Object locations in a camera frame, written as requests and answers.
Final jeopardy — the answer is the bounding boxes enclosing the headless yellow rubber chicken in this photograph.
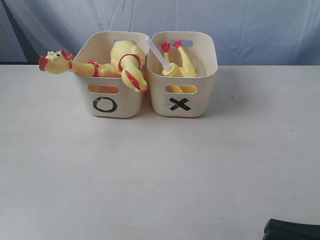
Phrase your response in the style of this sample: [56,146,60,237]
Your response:
[145,37,197,78]

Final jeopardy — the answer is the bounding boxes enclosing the yellow rubber chicken front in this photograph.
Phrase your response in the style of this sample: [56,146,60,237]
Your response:
[110,40,149,92]

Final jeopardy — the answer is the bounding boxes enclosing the yellow rubber chicken with head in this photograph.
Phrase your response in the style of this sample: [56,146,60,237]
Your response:
[38,49,121,78]

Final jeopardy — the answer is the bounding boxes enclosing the cream bin with X mark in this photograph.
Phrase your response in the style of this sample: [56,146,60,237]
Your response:
[146,31,218,118]

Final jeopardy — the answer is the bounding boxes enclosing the white backdrop curtain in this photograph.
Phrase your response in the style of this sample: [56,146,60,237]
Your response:
[0,0,320,65]

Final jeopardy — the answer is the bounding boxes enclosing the cream bin with O mark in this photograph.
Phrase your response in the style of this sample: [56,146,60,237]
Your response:
[73,31,149,118]

